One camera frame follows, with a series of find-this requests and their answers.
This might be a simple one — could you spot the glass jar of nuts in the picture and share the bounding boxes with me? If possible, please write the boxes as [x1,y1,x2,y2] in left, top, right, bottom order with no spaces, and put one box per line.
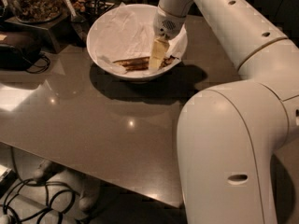
[7,0,63,23]

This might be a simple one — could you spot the white ceramic bowl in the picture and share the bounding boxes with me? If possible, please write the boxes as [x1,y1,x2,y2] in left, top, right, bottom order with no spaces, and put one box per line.
[86,3,189,83]

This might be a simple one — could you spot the dark metal stand box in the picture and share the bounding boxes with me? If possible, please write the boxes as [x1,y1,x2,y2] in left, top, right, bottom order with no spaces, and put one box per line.
[4,10,75,53]

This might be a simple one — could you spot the white table leg base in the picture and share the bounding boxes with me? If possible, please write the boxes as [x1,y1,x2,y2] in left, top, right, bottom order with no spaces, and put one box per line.
[33,160,101,213]

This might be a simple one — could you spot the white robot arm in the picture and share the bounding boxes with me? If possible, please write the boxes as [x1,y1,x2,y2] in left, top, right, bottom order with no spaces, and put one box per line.
[153,0,299,224]

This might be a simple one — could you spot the black floor cables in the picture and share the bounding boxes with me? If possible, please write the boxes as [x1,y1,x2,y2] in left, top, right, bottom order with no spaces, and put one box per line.
[0,145,82,224]

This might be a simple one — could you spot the metal scoop with handle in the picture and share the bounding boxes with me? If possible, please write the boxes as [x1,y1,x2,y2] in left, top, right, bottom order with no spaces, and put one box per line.
[62,0,92,44]

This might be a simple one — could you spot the black device with cable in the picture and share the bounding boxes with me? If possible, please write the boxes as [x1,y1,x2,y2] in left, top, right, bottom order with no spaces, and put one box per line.
[0,31,50,74]

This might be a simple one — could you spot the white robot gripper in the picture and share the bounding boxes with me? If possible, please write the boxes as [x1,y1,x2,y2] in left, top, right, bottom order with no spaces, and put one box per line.
[149,7,186,70]

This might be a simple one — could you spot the overripe brown banana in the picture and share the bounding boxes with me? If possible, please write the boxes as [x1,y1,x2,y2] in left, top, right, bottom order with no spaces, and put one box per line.
[114,56,175,72]

